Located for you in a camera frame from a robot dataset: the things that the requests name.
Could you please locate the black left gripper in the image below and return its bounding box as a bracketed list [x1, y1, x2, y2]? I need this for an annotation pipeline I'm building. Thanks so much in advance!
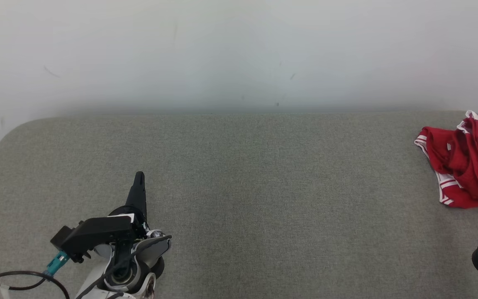
[77, 171, 148, 250]

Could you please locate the red white basketball jersey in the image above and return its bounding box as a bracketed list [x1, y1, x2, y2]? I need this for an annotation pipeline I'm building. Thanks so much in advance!
[414, 126, 478, 209]

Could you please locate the left camera cable teal plug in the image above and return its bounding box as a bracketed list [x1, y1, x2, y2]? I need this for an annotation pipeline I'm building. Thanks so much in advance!
[0, 250, 71, 299]

